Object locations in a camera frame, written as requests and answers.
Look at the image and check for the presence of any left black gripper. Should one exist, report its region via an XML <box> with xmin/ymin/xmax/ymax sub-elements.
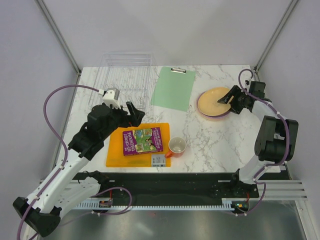
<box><xmin>100</xmin><ymin>101</ymin><xmax>145</xmax><ymax>140</ymax></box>

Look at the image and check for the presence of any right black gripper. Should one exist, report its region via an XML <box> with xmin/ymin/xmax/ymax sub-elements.
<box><xmin>217</xmin><ymin>85</ymin><xmax>250</xmax><ymax>115</ymax></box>

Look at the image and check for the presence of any tan plate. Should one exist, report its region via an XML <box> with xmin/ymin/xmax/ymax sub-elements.
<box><xmin>197</xmin><ymin>87</ymin><xmax>231</xmax><ymax>118</ymax></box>

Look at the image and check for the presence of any pink plate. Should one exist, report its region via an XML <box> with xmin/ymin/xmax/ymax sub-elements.
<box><xmin>197</xmin><ymin>111</ymin><xmax>230</xmax><ymax>121</ymax></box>

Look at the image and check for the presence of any purple plate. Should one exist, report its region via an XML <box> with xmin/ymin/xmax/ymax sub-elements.
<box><xmin>196</xmin><ymin>98</ymin><xmax>231</xmax><ymax>120</ymax></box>

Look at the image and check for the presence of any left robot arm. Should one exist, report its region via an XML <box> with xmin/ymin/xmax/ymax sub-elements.
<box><xmin>12</xmin><ymin>101</ymin><xmax>145</xmax><ymax>237</ymax></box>

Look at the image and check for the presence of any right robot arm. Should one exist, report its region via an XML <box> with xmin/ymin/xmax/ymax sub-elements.
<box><xmin>217</xmin><ymin>81</ymin><xmax>299</xmax><ymax>197</ymax></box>

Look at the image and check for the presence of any purple treehouse book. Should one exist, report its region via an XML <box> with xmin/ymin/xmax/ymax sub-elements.
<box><xmin>122</xmin><ymin>127</ymin><xmax>164</xmax><ymax>157</ymax></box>

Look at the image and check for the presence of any green clipboard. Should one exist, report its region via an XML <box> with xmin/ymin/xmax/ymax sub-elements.
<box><xmin>150</xmin><ymin>66</ymin><xmax>196</xmax><ymax>112</ymax></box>

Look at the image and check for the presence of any orange cutting mat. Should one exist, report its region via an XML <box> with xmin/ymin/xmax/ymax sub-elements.
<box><xmin>106</xmin><ymin>123</ymin><xmax>171</xmax><ymax>168</ymax></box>

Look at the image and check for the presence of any small grey card box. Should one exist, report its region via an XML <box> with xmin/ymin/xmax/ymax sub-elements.
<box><xmin>151</xmin><ymin>154</ymin><xmax>166</xmax><ymax>167</ymax></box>

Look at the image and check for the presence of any orange mug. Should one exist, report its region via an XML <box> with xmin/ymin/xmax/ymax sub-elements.
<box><xmin>164</xmin><ymin>136</ymin><xmax>187</xmax><ymax>159</ymax></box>

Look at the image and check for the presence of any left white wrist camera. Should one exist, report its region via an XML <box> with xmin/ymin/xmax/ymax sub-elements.
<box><xmin>98</xmin><ymin>87</ymin><xmax>121</xmax><ymax>109</ymax></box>

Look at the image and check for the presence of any clear wire dish rack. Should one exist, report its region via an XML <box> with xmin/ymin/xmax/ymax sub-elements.
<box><xmin>90</xmin><ymin>52</ymin><xmax>154</xmax><ymax>111</ymax></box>

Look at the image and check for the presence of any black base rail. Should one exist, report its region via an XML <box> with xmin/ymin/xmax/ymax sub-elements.
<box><xmin>74</xmin><ymin>171</ymin><xmax>259</xmax><ymax>203</ymax></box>

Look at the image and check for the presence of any white slotted cable duct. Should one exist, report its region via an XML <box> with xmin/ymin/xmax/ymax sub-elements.
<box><xmin>74</xmin><ymin>197</ymin><xmax>249</xmax><ymax>211</ymax></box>

